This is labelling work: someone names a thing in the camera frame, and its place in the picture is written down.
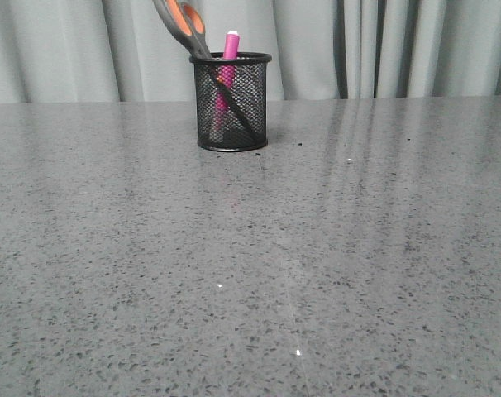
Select grey curtain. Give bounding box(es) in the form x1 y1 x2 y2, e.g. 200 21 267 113
0 1 501 103

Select pink marker pen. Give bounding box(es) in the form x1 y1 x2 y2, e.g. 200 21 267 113
210 31 240 143

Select black mesh pen cup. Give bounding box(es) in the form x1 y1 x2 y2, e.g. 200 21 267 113
189 52 272 152

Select orange grey scissors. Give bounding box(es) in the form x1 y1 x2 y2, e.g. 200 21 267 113
152 0 263 144

